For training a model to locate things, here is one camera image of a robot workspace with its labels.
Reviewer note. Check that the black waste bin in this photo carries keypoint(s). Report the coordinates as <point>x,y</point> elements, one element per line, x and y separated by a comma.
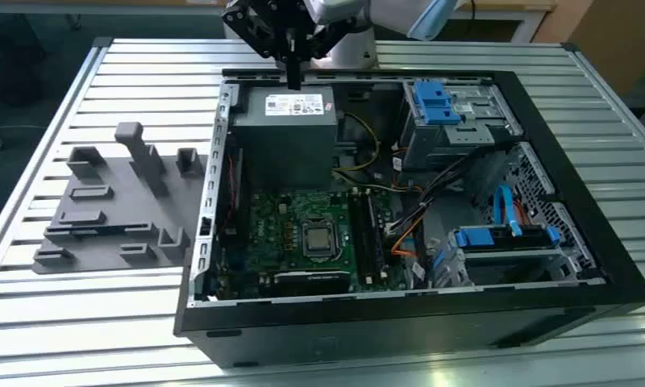
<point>11,60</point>

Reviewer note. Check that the grey parts rack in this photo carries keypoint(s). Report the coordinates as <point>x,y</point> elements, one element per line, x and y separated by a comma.
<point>113,193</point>

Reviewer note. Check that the blue expansion slot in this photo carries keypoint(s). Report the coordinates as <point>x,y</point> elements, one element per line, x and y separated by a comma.
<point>237,261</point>

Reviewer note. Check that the black PC case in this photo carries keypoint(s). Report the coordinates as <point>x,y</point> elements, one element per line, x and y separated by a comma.
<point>409,322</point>

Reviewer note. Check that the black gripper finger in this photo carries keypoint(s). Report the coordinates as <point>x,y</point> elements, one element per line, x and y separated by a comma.
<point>247,32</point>
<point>329,40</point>

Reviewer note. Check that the hard disk in blue carrier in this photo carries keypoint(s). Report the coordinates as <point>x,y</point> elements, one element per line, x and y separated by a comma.
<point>477,238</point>

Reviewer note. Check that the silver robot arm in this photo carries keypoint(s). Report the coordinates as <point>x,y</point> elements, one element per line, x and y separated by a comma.
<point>355,48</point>

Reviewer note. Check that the black RAM slot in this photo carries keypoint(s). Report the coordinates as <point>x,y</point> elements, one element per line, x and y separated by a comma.
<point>358,238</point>

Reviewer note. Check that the black graphics card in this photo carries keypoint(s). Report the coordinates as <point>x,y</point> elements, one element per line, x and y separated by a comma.
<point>313,282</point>

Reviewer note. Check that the silver CPU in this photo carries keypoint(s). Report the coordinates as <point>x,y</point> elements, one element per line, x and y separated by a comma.
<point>319,238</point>

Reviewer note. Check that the silver disk bay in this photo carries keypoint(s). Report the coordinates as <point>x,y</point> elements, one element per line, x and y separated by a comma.
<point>517,252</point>

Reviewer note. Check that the silver drive cage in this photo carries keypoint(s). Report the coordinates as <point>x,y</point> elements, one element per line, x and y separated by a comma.
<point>474,133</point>

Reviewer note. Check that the grey power supply unit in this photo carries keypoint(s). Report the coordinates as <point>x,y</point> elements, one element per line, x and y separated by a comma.
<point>286,149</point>

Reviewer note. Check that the large blue plastic bracket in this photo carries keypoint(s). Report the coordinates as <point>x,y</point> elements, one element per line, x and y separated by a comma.
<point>435,109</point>

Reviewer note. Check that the green motherboard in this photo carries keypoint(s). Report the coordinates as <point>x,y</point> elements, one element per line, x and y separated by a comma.
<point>271,209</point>

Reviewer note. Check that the wooden cabinet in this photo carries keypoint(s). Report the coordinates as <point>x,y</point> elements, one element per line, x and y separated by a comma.
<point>614,24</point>

